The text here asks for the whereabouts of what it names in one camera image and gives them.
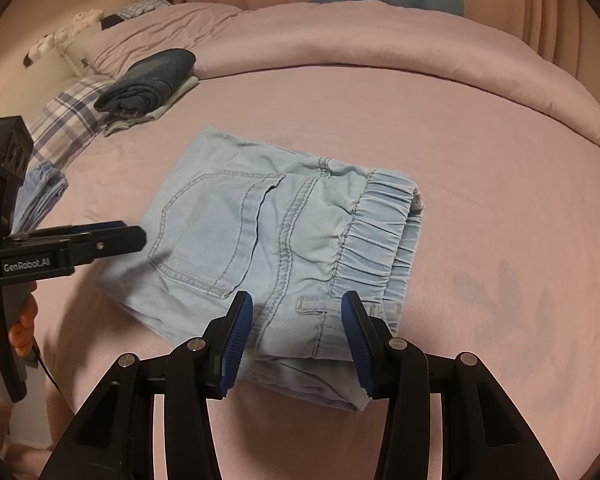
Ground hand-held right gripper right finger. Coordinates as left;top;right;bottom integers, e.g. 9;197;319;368
341;290;556;480

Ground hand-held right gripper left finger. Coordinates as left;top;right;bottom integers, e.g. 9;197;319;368
40;290;255;480

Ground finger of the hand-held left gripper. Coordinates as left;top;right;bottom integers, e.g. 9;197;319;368
10;220;127;242
55;226;147;267

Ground light blue denim pants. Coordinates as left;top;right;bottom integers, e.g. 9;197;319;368
95;127;426;413

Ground person's left hand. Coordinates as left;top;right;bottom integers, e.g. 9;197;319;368
0;294;40;362

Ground blue striped cloth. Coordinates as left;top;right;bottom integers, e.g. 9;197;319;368
12;161;69;232

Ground large plaid pillow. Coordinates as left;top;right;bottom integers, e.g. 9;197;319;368
27;75;119;172

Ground folded pale green cloth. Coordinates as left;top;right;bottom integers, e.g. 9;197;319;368
102;76;201;137

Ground folded dark grey clothes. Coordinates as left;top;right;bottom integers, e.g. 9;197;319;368
94;48;197;117

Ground pink bed sheet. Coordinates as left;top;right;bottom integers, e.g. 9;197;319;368
10;72;600;480

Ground white plush toy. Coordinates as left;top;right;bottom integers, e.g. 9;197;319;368
22;9;106;69

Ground small plaid pillow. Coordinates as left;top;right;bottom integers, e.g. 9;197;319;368
114;0;174;22

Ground pink duvet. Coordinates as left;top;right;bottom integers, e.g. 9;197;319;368
80;0;600;163

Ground pink curtain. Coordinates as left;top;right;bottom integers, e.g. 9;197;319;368
517;0;600;78

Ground black cable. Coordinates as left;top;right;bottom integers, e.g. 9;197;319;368
30;342;63;393

